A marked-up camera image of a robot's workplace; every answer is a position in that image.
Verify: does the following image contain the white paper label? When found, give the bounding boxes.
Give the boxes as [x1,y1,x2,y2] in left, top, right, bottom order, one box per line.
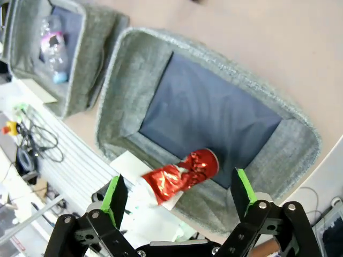
[109,150,183,211]

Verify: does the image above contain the white aluminium table frame rail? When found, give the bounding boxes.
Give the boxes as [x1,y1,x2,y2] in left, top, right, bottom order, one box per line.
[16,77,135,215]

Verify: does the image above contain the red yellow emergency stop button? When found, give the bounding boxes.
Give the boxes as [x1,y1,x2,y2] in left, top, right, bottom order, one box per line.
[2,120,20,135]

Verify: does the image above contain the black cable bundle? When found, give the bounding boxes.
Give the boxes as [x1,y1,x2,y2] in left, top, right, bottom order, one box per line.
[14,107,65,164]

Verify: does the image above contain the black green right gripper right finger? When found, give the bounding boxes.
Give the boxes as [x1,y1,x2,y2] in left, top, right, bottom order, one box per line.
[214,168,322,257]

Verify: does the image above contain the small grey felt basket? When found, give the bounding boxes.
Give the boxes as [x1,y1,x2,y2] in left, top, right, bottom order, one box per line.
[2,0,130,119]

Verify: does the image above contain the clear crushed plastic bottle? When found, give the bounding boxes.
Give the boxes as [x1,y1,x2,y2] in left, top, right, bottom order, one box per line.
[39,14,69,85]

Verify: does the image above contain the large grey felt basket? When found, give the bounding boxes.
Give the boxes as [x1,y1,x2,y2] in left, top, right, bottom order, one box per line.
[95,26,322,236]

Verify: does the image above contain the crushed red soda can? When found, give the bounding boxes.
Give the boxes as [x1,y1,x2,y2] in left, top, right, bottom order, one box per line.
[141,148,220,206]

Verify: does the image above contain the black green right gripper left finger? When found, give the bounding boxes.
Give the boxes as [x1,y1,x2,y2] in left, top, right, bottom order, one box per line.
[44,174,141,257]

